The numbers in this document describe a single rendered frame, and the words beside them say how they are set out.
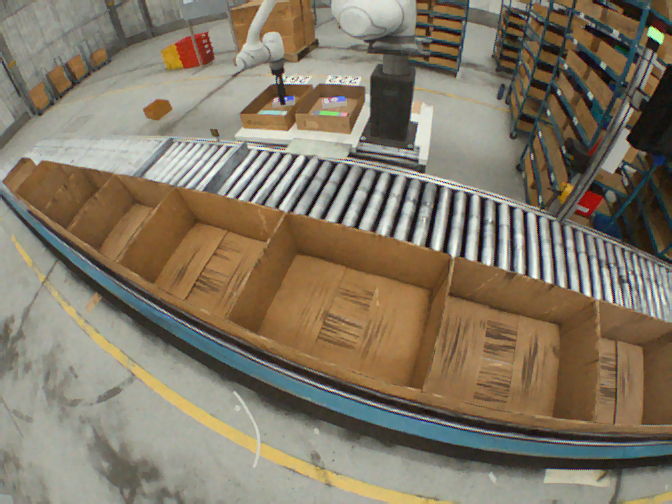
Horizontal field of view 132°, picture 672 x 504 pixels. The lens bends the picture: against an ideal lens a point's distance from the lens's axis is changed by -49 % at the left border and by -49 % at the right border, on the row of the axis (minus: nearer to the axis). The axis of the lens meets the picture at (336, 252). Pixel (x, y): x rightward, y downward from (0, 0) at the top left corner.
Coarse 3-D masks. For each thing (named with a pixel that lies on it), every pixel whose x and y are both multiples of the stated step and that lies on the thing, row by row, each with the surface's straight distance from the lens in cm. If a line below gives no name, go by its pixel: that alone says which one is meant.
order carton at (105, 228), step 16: (112, 176) 123; (128, 176) 114; (112, 192) 124; (128, 192) 128; (144, 192) 114; (160, 192) 104; (96, 208) 122; (112, 208) 126; (128, 208) 130; (144, 208) 123; (80, 224) 120; (96, 224) 123; (112, 224) 127; (128, 224) 122; (80, 240) 107; (96, 240) 125; (112, 240) 123; (128, 240) 115; (96, 256) 112; (112, 256) 117; (144, 288) 95
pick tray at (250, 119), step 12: (276, 84) 189; (288, 84) 186; (300, 84) 182; (264, 96) 184; (276, 96) 194; (300, 96) 186; (252, 108) 174; (264, 108) 181; (276, 108) 177; (288, 108) 174; (252, 120) 160; (264, 120) 156; (276, 120) 152; (288, 120) 152
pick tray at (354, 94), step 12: (324, 84) 179; (336, 84) 177; (312, 96) 171; (324, 96) 182; (336, 96) 180; (348, 96) 178; (360, 96) 160; (300, 108) 155; (312, 108) 170; (336, 108) 167; (348, 108) 167; (360, 108) 163; (300, 120) 149; (312, 120) 147; (324, 120) 144; (336, 120) 143; (348, 120) 141; (336, 132) 147; (348, 132) 145
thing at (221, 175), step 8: (240, 152) 143; (248, 152) 148; (232, 160) 139; (240, 160) 144; (224, 168) 135; (232, 168) 139; (216, 176) 131; (224, 176) 136; (208, 184) 128; (216, 184) 132
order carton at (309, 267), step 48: (288, 240) 73; (336, 240) 69; (384, 240) 63; (240, 288) 60; (288, 288) 75; (336, 288) 73; (384, 288) 73; (432, 288) 75; (288, 336) 70; (336, 336) 69; (384, 336) 69; (432, 336) 59; (384, 384) 52
